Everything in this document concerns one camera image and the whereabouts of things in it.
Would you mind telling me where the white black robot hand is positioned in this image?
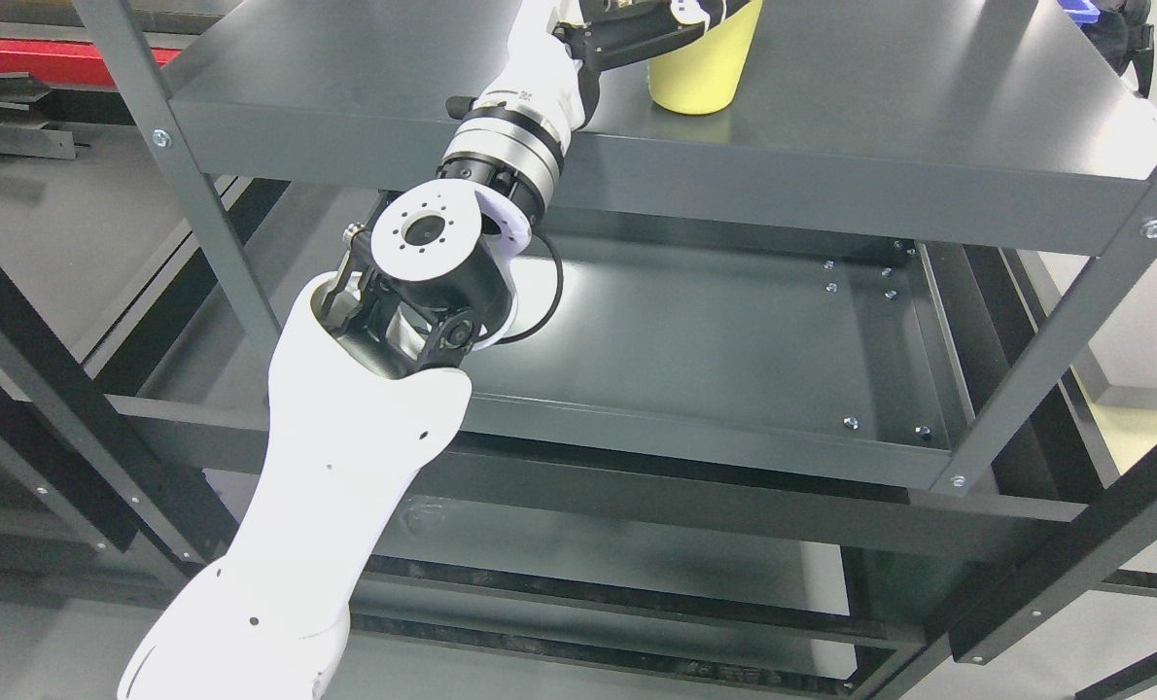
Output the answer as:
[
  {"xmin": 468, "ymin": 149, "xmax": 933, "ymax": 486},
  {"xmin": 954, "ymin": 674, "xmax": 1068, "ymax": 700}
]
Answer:
[{"xmin": 445, "ymin": 1, "xmax": 720, "ymax": 141}]

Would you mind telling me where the yellow plastic cup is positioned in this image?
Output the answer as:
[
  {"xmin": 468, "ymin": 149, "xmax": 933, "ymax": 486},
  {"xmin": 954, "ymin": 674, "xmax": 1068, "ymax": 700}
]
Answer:
[{"xmin": 649, "ymin": 1, "xmax": 762, "ymax": 116}]

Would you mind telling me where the grey metal shelf rack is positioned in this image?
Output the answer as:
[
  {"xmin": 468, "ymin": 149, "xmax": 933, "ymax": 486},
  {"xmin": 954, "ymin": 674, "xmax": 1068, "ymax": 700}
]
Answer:
[{"xmin": 0, "ymin": 1, "xmax": 1157, "ymax": 699}]

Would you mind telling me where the black metal shelf rack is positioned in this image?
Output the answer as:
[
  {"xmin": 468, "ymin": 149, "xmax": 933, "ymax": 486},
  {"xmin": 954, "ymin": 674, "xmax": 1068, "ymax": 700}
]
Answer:
[{"xmin": 0, "ymin": 74, "xmax": 261, "ymax": 606}]

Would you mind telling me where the red bar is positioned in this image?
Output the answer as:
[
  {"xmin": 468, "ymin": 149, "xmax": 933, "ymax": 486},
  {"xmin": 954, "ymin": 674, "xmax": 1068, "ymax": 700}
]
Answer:
[{"xmin": 0, "ymin": 37, "xmax": 183, "ymax": 81}]

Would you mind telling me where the blue plastic bin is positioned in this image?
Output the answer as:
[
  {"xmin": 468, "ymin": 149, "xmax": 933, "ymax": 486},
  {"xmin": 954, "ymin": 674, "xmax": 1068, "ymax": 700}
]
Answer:
[{"xmin": 1057, "ymin": 0, "xmax": 1101, "ymax": 27}]

